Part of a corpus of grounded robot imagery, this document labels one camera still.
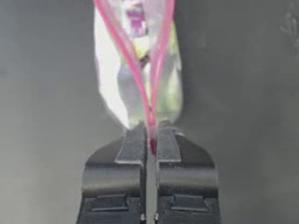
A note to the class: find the purple wrapped candy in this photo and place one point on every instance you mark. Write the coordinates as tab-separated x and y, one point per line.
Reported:
137	20

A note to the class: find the clear bag with pink zip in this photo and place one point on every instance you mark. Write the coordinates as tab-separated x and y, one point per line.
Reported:
113	87

